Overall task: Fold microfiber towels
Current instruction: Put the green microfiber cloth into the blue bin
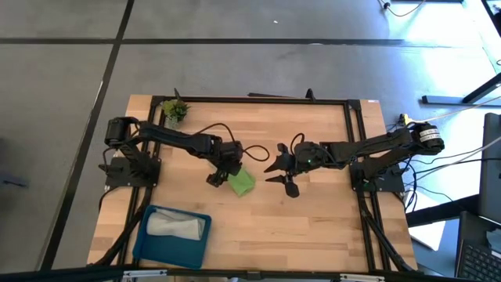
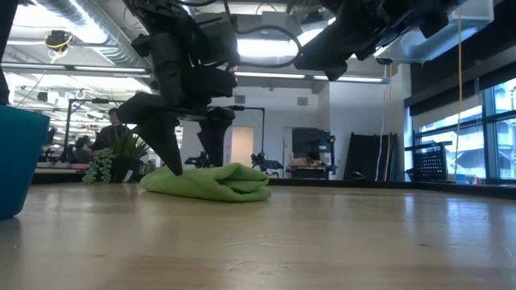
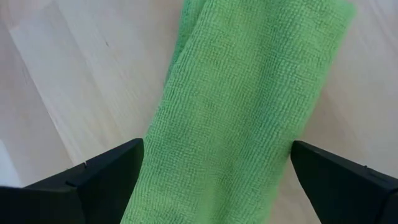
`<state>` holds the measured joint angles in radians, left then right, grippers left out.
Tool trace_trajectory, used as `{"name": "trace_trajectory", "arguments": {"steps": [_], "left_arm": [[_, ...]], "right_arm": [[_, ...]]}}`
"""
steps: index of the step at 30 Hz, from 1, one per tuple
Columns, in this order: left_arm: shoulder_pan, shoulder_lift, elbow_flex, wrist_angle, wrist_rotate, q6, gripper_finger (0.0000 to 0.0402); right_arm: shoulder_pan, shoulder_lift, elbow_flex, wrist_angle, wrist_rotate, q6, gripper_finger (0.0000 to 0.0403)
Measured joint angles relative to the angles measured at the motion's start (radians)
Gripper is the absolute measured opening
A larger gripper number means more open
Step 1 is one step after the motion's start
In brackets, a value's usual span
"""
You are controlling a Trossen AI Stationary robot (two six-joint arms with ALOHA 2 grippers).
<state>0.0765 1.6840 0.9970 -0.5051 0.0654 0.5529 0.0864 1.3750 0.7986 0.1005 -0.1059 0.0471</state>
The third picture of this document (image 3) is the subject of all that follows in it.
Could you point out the green microfiber towel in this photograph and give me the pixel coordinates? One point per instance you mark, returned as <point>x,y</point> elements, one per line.
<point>236,118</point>

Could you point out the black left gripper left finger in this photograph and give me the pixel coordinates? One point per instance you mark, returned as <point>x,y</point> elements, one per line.
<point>87,189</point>

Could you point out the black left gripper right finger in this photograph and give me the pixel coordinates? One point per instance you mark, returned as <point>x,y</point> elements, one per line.
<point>345,189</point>

